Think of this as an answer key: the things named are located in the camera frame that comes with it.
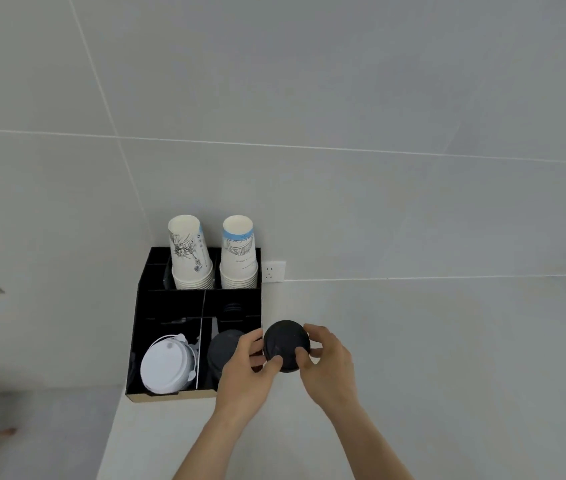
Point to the person's left hand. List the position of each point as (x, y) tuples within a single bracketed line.
[(240, 382)]

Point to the person's right hand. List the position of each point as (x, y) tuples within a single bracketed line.
[(330, 374)]

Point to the person's left thumb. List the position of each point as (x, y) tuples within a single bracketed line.
[(269, 367)]

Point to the person's right thumb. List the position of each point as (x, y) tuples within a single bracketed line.
[(302, 363)]

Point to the person's left middle finger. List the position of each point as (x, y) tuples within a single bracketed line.
[(257, 355)]

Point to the person's right middle finger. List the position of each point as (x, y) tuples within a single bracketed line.
[(317, 353)]

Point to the black plastic cup lid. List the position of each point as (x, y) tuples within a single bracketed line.
[(285, 344)]

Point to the person's left forearm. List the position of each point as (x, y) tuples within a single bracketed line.
[(202, 449)]

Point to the person's right forearm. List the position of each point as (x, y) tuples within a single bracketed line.
[(370, 447)]

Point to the tall stack of black lids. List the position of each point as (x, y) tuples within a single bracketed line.
[(222, 350)]

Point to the short stack of black lids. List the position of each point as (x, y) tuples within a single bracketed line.
[(233, 309)]

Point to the stack of white lids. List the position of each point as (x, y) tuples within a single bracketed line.
[(165, 364)]

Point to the black compartment organizer box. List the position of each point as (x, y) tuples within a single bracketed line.
[(173, 307)]

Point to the stack of blue-print paper cups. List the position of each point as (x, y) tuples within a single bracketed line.
[(238, 257)]

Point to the stack of black-sketch paper cups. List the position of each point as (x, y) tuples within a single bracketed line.
[(190, 259)]

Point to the white wall socket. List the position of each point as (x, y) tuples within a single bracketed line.
[(274, 272)]

